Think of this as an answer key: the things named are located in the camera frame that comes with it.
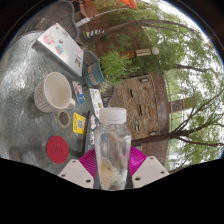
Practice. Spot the green plant in blue pot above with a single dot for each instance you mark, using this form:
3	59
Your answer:
95	75

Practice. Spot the slender leaning tree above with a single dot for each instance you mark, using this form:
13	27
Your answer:
150	22

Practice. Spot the large branching tree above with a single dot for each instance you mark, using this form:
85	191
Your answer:
173	135

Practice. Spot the clear bottle with white cap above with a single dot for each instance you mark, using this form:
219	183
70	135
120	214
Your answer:
112	146

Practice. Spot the small tape roll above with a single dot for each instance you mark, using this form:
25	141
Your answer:
59	120

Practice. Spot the silver laptop with stickers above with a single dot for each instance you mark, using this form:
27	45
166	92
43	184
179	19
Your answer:
61	46

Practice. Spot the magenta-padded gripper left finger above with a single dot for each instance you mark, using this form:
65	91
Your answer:
76	173

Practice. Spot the flat round red coaster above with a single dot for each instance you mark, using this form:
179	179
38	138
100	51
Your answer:
57	150

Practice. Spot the blue yellow striped bollard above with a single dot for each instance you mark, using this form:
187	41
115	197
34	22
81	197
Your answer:
94	33

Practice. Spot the small colourful picture card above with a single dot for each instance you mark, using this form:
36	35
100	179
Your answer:
78	91

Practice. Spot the black wall lamp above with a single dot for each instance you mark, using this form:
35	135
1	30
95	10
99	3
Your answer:
152	133
144	79

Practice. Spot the white umbrella base weight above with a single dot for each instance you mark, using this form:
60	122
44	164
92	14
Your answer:
83	22

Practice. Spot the wooden bench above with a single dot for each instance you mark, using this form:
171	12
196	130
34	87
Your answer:
88	6

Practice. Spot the globe-topped wooden lamp post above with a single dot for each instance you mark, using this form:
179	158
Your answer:
140	52

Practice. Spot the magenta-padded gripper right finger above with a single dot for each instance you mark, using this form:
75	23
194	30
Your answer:
150	170

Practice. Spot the yellow square card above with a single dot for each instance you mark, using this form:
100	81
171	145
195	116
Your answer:
79	123

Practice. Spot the white ribbed mug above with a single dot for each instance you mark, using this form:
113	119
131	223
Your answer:
53	91

